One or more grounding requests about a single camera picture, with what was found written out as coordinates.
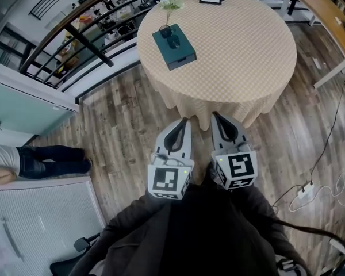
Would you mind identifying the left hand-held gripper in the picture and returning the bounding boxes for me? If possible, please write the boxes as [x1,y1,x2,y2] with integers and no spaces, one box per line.
[147,117,196,201]

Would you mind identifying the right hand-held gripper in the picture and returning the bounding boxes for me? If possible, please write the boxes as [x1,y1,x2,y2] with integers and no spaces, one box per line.
[210,111,259,190]

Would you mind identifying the dark teal tray box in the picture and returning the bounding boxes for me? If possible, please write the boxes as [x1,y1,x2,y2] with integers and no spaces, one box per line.
[151,24,197,71]

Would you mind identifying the dark glass cup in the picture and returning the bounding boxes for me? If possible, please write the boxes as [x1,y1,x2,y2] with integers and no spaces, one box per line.
[166,34,181,50]
[159,24,174,39]

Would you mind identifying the round table with beige cloth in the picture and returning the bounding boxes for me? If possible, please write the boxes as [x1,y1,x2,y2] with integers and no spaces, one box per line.
[136,0,298,131]

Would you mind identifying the person's dark jacket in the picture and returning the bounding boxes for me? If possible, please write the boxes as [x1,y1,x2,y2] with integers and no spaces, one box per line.
[68,182,311,276]

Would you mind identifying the white ribbed table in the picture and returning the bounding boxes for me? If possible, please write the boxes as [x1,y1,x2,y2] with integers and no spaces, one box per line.
[0,177,107,276]

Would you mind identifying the black metal railing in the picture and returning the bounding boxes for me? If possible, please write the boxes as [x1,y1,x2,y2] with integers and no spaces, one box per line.
[18,0,294,90]

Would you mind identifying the white flower sprig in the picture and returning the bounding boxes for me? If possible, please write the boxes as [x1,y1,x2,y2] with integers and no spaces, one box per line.
[156,0,185,30]

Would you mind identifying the wooden desk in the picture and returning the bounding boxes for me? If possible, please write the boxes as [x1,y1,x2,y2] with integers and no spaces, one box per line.
[284,0,345,89]

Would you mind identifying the black office chair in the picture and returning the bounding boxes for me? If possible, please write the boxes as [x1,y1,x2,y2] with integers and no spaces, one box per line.
[49,232,104,276]

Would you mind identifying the white paper sheet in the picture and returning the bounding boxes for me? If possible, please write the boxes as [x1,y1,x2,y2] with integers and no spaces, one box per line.
[0,218,24,273]

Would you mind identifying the black power cable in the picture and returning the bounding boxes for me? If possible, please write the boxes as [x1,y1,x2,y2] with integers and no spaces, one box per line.
[271,76,345,209]

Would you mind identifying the white power strip with cable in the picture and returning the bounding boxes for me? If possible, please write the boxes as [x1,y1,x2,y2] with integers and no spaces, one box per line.
[289,171,345,212]

